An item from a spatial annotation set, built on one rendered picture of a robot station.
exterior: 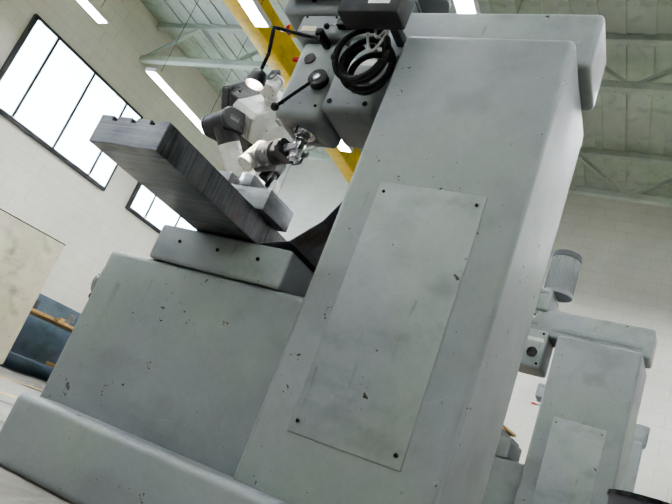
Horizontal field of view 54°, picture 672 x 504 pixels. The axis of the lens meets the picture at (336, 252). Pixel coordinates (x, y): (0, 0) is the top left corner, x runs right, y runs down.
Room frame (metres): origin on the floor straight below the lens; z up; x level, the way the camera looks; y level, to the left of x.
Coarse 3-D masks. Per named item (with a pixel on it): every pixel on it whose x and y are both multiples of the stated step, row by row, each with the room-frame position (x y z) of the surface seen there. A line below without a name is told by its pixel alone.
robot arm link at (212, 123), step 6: (210, 114) 2.45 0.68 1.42; (216, 114) 2.41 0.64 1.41; (204, 120) 2.46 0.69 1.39; (210, 120) 2.43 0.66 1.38; (216, 120) 2.41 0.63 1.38; (204, 126) 2.46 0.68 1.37; (210, 126) 2.44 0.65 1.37; (216, 126) 2.42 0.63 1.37; (222, 126) 2.41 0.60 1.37; (210, 132) 2.47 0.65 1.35; (216, 132) 2.43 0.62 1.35; (222, 132) 2.42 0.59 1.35; (228, 132) 2.42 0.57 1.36; (234, 132) 2.43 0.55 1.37; (216, 138) 2.45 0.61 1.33; (222, 138) 2.43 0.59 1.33; (228, 138) 2.42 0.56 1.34; (234, 138) 2.43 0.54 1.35
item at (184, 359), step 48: (96, 288) 2.13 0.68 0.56; (144, 288) 2.04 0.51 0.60; (192, 288) 1.96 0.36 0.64; (240, 288) 1.88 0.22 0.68; (96, 336) 2.09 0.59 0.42; (144, 336) 2.00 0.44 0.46; (192, 336) 1.92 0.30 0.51; (240, 336) 1.85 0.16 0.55; (288, 336) 1.78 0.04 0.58; (48, 384) 2.13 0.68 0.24; (96, 384) 2.05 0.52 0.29; (144, 384) 1.97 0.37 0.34; (192, 384) 1.89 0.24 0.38; (240, 384) 1.82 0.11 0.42; (144, 432) 1.93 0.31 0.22; (192, 432) 1.86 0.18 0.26; (240, 432) 1.79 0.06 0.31
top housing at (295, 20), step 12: (300, 0) 2.04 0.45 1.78; (324, 0) 1.99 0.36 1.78; (336, 0) 1.97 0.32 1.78; (288, 12) 2.07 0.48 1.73; (300, 12) 2.04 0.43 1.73; (312, 12) 2.02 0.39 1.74; (324, 12) 1.99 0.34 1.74; (336, 12) 1.97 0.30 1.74; (420, 12) 1.97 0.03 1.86; (300, 24) 2.10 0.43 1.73
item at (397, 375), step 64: (448, 64) 1.62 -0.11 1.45; (512, 64) 1.53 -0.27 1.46; (576, 64) 1.52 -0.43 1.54; (384, 128) 1.67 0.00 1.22; (448, 128) 1.58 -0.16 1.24; (512, 128) 1.50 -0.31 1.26; (576, 128) 1.72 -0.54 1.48; (384, 192) 1.63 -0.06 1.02; (448, 192) 1.55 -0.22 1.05; (512, 192) 1.48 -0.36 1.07; (384, 256) 1.60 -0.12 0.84; (448, 256) 1.52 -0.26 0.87; (512, 256) 1.47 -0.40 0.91; (320, 320) 1.66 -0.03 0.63; (384, 320) 1.57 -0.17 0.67; (448, 320) 1.50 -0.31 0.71; (512, 320) 1.62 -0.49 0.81; (320, 384) 1.62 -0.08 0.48; (384, 384) 1.55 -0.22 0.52; (448, 384) 1.48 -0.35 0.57; (512, 384) 1.81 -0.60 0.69; (256, 448) 1.68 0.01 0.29; (320, 448) 1.60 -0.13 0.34; (384, 448) 1.52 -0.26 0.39; (448, 448) 1.46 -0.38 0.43
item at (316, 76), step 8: (312, 72) 1.95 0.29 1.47; (320, 72) 1.94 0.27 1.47; (312, 80) 1.95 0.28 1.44; (320, 80) 1.93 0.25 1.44; (328, 80) 1.94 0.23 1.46; (304, 88) 1.97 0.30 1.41; (312, 88) 1.97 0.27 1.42; (320, 88) 1.95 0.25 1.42; (288, 96) 1.98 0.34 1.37; (272, 104) 1.99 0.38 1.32; (280, 104) 1.99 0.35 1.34
